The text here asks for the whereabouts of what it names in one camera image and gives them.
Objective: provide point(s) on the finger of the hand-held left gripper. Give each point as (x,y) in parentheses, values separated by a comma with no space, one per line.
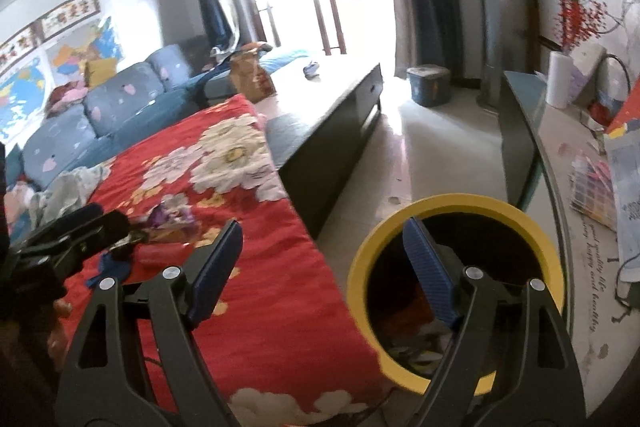
(105,229)
(75,217)

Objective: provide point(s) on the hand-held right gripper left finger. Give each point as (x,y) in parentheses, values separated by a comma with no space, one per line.
(215,272)

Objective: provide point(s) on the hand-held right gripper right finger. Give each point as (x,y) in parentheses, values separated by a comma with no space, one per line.
(432,267)

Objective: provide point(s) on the blue wrapper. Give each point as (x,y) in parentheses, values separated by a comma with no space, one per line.
(107,269)

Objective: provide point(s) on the red wrapper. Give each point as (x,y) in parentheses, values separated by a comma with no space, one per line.
(167,256)

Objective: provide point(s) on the purple gold wrapper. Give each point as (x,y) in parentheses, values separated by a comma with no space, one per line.
(170,217)

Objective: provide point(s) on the yellow trash bin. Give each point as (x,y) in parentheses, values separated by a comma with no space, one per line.
(357,267)

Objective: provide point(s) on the person's left hand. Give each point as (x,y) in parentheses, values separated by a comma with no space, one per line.
(60,337)

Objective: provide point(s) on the light green cloth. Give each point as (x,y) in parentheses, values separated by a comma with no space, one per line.
(70,192)

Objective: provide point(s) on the orange wrapper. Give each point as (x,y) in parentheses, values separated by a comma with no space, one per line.
(417,312)

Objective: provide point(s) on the orange pink plush toy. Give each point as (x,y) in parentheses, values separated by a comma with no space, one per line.
(21,202)

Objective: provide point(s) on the red floral blanket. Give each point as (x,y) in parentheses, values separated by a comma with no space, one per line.
(260,307)

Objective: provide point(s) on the red pink clothes pile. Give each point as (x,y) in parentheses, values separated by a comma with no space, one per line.
(67,99)

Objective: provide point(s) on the blue patterned sofa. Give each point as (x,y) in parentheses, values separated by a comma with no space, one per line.
(120,102)

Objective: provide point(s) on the world map poster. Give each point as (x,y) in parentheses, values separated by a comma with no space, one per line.
(20,102)

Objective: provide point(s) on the yellow pillow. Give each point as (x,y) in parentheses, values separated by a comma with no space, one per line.
(101,73)

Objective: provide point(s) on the dark wooden coffee table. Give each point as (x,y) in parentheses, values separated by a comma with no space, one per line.
(330,157)

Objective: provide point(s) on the country map poster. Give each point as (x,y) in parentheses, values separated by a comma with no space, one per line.
(85,49)

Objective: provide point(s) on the blue storage box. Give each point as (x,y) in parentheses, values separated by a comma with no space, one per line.
(427,87)

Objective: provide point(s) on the pastel colour cards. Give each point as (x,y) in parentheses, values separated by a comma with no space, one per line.
(595,187)

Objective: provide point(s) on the glass topped television stand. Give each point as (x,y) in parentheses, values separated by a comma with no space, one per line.
(565,142)

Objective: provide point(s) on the brown paper bag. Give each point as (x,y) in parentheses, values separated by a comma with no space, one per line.
(250,79)

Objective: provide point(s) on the silver standing air conditioner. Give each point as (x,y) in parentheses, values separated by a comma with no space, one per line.
(492,77)

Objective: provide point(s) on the white blue printed paper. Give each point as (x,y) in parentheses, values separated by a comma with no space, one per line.
(627,197)

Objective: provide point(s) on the small dark object on table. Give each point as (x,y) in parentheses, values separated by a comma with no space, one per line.
(311,71)

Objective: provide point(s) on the white vase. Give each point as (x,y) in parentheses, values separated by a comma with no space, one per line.
(561,82)

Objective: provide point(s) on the red picture book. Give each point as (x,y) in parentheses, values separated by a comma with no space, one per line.
(627,117)

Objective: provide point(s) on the white lavender card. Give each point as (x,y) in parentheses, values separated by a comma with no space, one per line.
(592,67)

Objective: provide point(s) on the calligraphy wall poster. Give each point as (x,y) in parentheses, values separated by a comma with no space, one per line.
(17,49)
(70,14)

